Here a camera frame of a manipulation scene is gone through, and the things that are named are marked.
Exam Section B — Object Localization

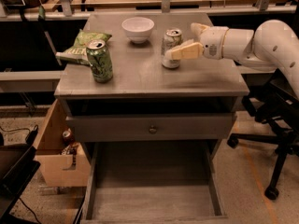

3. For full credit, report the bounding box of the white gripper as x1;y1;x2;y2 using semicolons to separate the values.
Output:
164;22;229;60

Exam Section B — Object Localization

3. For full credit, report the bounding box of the white 7up can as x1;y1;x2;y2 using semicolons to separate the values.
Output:
161;28;183;69

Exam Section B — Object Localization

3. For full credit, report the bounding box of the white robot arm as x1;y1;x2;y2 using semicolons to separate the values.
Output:
165;20;299;96

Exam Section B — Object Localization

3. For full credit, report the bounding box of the grey drawer cabinet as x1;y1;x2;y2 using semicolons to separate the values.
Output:
54;12;250;224

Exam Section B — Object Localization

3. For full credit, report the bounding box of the grey top drawer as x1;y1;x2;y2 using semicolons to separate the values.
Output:
66;113;236;143

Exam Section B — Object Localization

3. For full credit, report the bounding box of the green soda can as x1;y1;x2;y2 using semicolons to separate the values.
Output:
86;39;113;83

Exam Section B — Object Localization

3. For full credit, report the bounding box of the open grey middle drawer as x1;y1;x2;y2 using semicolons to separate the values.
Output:
80;141;241;224

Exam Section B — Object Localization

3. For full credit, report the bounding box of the red can in box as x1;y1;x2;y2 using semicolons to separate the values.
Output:
62;130;75;145

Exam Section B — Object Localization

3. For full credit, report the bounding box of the white bowl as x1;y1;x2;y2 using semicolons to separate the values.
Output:
121;17;154;44

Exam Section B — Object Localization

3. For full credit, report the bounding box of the black office chair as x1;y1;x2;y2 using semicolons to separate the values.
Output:
226;72;299;202

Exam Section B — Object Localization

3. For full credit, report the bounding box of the green chip bag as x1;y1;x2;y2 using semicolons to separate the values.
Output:
55;30;112;65

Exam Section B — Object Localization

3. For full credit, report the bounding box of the cardboard box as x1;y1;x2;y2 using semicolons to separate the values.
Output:
34;100;91;187

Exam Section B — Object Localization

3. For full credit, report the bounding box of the black power cable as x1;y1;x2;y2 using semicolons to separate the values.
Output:
0;124;40;146

